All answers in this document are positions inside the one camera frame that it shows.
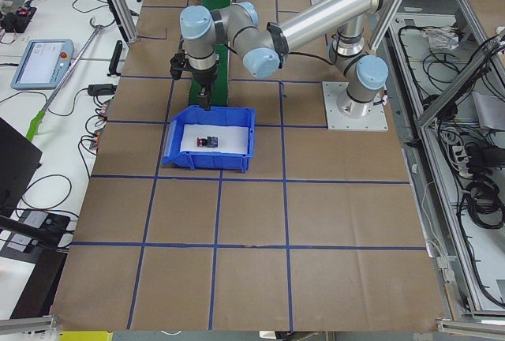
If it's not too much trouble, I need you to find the green handled reacher tool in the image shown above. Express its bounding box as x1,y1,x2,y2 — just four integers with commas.
25,17,115,141

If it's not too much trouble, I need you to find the white foam pad right bin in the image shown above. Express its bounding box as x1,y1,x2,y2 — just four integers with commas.
180,124,249,154

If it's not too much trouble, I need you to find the green conveyor belt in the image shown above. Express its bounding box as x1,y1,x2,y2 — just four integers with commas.
181,0,231,109

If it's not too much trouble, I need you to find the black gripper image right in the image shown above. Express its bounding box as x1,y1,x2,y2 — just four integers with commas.
170,51,218,111

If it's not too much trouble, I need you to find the blue bin at image right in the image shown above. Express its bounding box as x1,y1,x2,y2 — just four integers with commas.
162,105,256,172

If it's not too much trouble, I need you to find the white base plate image right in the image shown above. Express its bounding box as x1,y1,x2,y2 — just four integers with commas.
322,81,388,132

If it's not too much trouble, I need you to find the red push button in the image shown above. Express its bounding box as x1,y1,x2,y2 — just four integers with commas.
196,136,219,148

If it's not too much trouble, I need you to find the teach pendant tablet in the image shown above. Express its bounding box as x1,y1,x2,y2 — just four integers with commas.
10,39,74,90

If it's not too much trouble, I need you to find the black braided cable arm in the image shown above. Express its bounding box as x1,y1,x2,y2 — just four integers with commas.
179,39,336,66

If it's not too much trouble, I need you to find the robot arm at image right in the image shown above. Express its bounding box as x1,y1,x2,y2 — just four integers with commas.
170,0,392,110

